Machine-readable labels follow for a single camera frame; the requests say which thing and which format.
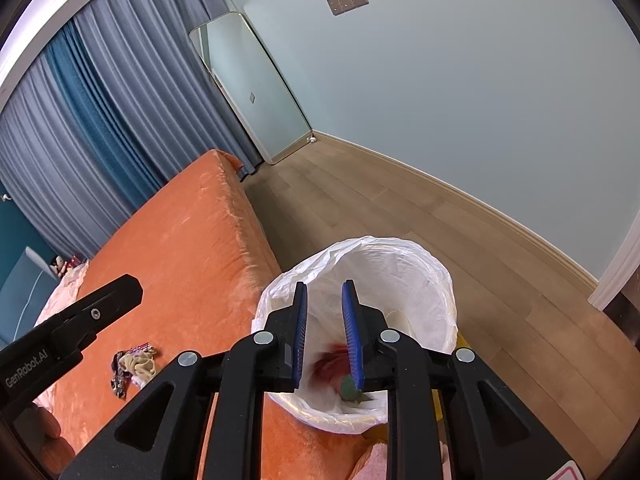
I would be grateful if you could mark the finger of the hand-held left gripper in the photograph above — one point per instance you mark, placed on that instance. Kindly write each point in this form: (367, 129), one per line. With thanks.
(107, 300)

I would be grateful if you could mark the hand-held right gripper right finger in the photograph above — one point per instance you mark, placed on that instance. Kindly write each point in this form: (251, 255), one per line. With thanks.
(351, 335)

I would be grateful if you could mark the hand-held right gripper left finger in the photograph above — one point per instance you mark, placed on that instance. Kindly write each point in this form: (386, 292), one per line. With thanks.
(299, 335)

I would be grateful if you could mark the green round lid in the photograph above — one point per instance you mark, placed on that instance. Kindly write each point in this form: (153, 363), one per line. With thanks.
(350, 390)

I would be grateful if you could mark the white plastic bin bag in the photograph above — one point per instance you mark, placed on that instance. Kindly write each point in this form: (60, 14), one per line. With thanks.
(410, 285)

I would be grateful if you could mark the light pink quilt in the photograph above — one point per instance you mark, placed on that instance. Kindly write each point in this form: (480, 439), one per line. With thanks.
(62, 292)

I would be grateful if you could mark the small plush toy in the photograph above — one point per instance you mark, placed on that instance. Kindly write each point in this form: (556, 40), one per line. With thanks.
(62, 264)

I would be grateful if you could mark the beige crumpled cloth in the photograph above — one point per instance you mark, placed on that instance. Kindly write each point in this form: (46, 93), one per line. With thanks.
(140, 364)

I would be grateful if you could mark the blue padded headboard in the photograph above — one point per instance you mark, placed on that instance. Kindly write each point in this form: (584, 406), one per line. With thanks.
(22, 295)

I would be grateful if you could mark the orange plush blanket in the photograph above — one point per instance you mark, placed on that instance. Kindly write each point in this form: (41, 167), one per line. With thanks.
(190, 260)

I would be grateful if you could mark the yellow stool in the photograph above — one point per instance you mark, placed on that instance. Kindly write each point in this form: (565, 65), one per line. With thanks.
(439, 410)

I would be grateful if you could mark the pink fluffy blanket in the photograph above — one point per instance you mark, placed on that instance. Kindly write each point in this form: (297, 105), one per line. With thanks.
(372, 462)

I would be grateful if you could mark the grey curtain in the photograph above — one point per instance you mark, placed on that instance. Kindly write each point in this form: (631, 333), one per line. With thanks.
(45, 170)
(150, 35)

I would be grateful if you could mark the blue curtain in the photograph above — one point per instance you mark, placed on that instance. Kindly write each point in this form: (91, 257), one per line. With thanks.
(105, 110)

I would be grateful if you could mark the standing floor mirror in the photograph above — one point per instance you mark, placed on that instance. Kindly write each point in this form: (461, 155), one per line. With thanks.
(255, 95)

